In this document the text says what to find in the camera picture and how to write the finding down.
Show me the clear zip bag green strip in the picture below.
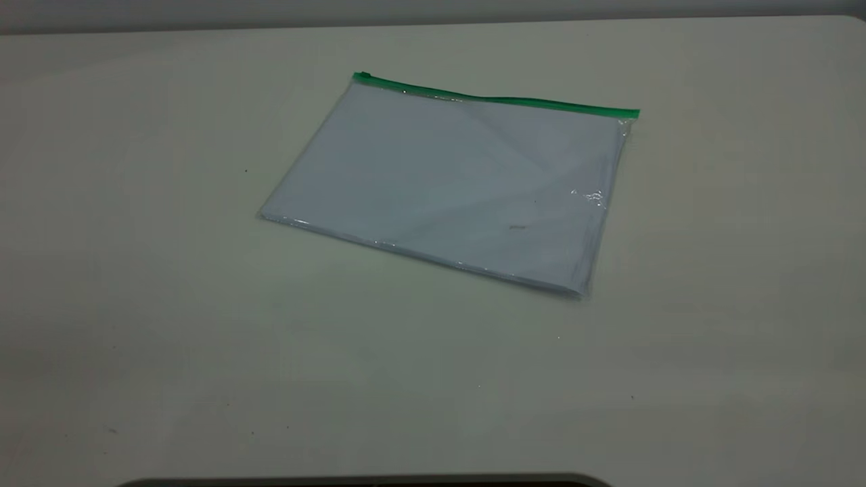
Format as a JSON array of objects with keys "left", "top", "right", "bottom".
[{"left": 256, "top": 70, "right": 641, "bottom": 299}]

